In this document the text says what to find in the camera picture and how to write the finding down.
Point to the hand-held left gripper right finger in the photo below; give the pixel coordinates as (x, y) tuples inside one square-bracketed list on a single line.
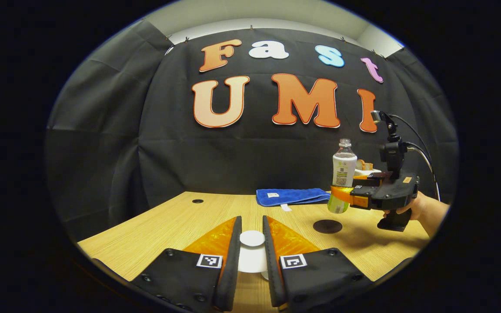
[(270, 261)]

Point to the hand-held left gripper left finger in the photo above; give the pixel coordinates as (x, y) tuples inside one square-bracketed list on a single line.
[(233, 261)]

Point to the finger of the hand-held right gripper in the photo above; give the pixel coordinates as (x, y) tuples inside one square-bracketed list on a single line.
[(342, 194), (374, 177)]

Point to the water bottle with green label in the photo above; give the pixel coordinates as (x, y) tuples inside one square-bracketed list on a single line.
[(344, 167)]

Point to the white toaster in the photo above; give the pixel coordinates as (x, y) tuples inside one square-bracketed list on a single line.
[(368, 171)]

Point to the blue towel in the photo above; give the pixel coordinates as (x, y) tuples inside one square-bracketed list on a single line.
[(289, 196)]

